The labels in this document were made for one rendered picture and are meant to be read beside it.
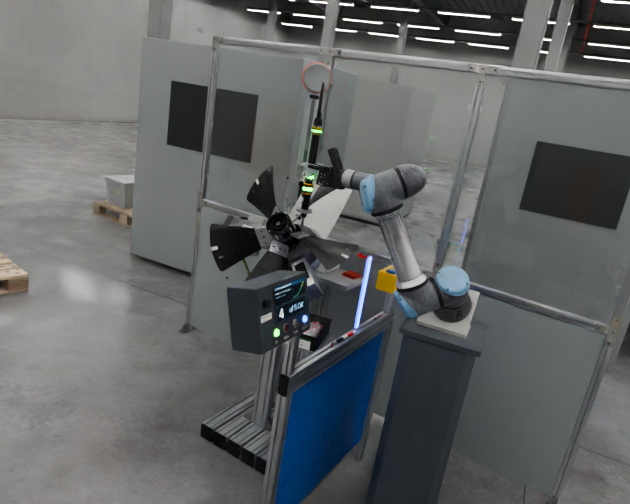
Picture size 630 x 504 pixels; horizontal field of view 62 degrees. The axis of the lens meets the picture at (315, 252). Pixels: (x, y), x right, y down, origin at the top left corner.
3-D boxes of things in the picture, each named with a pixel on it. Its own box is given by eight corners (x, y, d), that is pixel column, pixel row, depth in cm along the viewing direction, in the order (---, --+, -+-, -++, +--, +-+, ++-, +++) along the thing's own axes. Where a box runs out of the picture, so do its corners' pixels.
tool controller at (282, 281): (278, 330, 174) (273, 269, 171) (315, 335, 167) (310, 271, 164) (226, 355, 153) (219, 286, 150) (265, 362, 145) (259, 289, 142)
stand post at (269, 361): (254, 431, 285) (276, 275, 259) (267, 438, 281) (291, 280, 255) (249, 434, 281) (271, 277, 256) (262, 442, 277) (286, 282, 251)
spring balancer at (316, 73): (299, 90, 287) (300, 90, 280) (304, 60, 282) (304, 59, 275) (328, 95, 288) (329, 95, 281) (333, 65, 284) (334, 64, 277)
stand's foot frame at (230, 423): (270, 390, 325) (272, 379, 323) (331, 421, 304) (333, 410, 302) (199, 436, 274) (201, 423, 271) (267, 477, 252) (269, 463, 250)
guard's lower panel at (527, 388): (189, 322, 387) (201, 203, 362) (559, 497, 264) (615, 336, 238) (186, 323, 385) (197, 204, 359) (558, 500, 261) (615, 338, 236)
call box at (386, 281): (388, 284, 255) (392, 263, 252) (407, 290, 250) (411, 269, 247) (374, 291, 242) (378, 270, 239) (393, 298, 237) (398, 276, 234)
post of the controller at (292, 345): (287, 370, 182) (295, 318, 177) (294, 373, 181) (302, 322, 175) (282, 373, 180) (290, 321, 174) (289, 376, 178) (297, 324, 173)
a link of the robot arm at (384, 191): (446, 312, 186) (400, 167, 173) (407, 327, 186) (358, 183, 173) (436, 301, 197) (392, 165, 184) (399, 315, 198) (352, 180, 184)
